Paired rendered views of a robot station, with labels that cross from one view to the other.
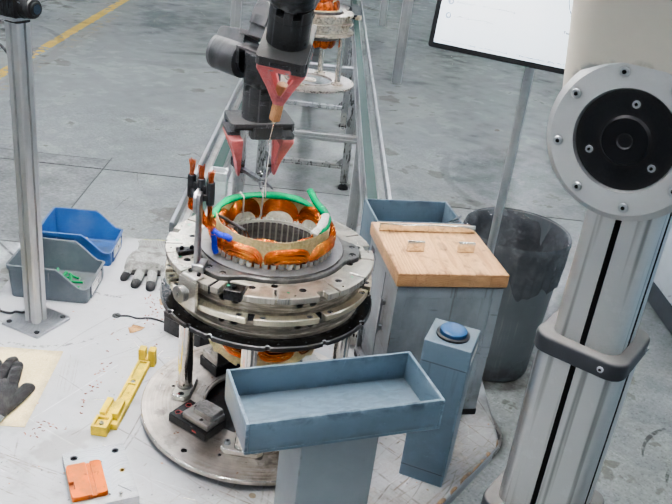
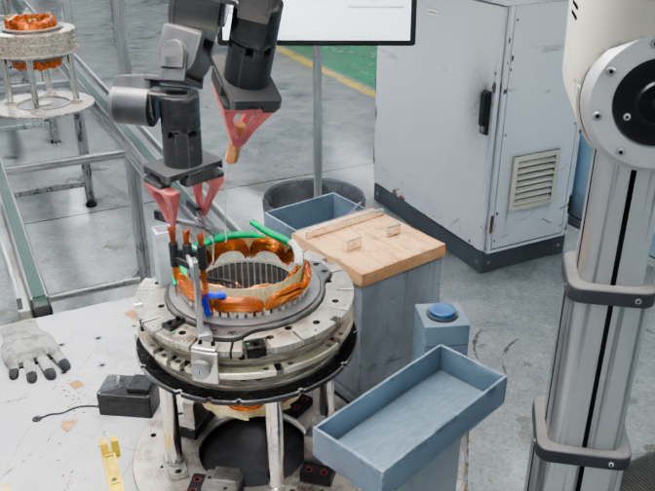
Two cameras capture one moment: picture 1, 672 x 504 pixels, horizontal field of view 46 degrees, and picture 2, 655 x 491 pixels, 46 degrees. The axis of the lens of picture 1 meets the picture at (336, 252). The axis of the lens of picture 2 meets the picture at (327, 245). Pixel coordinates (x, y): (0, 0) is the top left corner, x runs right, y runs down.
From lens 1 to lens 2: 41 cm
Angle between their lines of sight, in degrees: 21
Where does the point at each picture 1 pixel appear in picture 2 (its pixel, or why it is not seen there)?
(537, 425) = (582, 367)
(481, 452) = not seen: hidden behind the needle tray
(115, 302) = (24, 405)
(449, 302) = (403, 285)
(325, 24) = (51, 42)
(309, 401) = (387, 426)
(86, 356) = (39, 475)
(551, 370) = (590, 316)
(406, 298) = (369, 295)
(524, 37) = (312, 18)
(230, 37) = (132, 86)
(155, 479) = not seen: outside the picture
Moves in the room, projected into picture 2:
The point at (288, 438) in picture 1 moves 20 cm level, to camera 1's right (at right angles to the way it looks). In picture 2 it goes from (410, 468) to (553, 423)
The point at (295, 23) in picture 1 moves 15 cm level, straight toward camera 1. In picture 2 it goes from (265, 59) to (326, 88)
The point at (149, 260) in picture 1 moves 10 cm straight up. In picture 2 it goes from (30, 347) to (21, 303)
